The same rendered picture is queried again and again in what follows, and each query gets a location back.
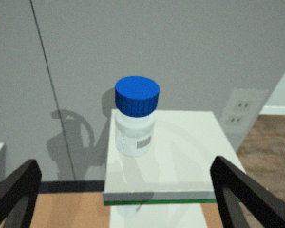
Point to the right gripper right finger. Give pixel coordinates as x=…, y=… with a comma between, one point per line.
x=231, y=184

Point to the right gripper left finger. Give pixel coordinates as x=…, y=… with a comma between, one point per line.
x=18, y=195

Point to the white bottle with blue cap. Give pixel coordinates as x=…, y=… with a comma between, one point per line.
x=136, y=99

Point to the grey wall panel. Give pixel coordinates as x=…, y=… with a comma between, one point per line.
x=60, y=61

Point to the clear glass bottle with grey cap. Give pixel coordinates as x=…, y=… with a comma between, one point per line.
x=129, y=211

